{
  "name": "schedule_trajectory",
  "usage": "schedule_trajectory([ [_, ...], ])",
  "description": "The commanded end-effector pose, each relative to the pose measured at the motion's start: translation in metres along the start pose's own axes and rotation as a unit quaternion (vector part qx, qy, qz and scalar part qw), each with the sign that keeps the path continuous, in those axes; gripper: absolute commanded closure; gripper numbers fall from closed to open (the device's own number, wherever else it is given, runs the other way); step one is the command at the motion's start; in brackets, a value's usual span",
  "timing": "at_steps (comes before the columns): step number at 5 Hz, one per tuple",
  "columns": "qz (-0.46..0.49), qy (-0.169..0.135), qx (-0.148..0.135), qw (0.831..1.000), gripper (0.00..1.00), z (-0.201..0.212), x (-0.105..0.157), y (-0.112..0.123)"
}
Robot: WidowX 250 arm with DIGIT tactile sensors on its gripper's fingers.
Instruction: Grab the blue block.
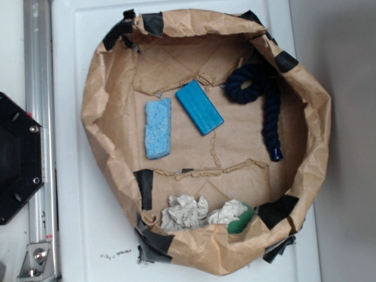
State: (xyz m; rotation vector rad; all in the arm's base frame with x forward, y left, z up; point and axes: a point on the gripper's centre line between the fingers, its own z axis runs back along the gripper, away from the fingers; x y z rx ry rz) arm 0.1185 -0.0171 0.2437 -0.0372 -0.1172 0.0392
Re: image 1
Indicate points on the aluminium extrusion rail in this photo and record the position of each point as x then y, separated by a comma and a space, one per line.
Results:
43, 206

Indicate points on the green round object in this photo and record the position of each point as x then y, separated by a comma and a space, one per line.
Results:
238, 226

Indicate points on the crumpled white paper towel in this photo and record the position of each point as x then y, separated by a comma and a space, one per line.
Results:
185, 212

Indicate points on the blue rectangular block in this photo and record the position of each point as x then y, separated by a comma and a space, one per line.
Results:
199, 107

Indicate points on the light blue sponge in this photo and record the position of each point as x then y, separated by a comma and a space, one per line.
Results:
158, 128

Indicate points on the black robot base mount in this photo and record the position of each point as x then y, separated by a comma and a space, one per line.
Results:
21, 158

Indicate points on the brown paper bag bin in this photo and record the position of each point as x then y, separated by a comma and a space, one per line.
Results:
150, 57

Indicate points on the metal corner bracket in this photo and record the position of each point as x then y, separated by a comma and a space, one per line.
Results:
38, 263

